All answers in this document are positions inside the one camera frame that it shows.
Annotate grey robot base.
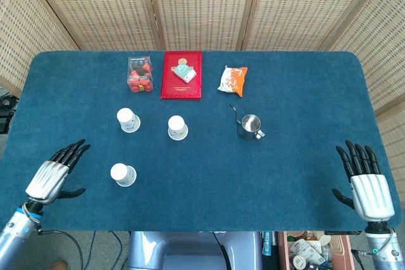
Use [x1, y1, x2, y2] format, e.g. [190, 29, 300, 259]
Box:
[126, 231, 263, 270]

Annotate white paper cup pale flower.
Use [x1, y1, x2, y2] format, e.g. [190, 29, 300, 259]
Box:
[116, 107, 141, 133]

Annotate black equipment pile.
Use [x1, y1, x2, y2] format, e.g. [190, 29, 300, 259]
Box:
[0, 85, 17, 134]

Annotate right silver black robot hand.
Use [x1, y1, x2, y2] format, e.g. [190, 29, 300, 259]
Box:
[331, 139, 396, 222]

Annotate red hardcover book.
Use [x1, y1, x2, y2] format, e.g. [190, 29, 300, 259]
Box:
[160, 51, 203, 101]

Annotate green white tissue pack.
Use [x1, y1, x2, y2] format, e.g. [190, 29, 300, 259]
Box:
[172, 63, 197, 83]

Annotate black base cable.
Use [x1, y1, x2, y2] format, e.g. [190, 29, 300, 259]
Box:
[212, 231, 229, 270]

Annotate steel gooseneck pitcher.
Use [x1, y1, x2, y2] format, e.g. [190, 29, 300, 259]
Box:
[229, 104, 266, 141]

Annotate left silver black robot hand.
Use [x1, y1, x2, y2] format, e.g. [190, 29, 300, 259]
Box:
[25, 138, 91, 205]

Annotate orange white snack bag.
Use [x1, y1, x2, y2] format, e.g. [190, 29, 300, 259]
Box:
[217, 65, 249, 97]

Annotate clear box of red pieces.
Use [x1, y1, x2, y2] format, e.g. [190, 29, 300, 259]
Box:
[127, 56, 153, 94]

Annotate blue table mat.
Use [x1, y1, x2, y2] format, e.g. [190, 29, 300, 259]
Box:
[0, 50, 402, 232]

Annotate white paper cup blue flower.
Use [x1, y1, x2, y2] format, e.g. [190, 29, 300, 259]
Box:
[109, 163, 137, 188]

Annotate woven bamboo screen panel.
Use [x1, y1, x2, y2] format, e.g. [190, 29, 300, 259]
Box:
[242, 0, 392, 52]
[327, 0, 405, 195]
[144, 0, 262, 52]
[23, 0, 162, 52]
[0, 0, 80, 97]

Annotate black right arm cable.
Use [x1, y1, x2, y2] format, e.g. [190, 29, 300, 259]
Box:
[350, 248, 379, 257]

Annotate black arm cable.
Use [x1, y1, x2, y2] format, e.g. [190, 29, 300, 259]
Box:
[36, 227, 85, 270]
[350, 248, 379, 257]

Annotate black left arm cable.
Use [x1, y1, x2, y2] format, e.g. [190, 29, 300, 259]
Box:
[36, 227, 85, 270]

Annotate pink crate of clutter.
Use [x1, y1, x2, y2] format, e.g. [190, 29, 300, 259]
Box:
[277, 231, 356, 270]

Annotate white paper cup green flower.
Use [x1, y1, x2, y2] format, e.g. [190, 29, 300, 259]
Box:
[167, 115, 189, 142]

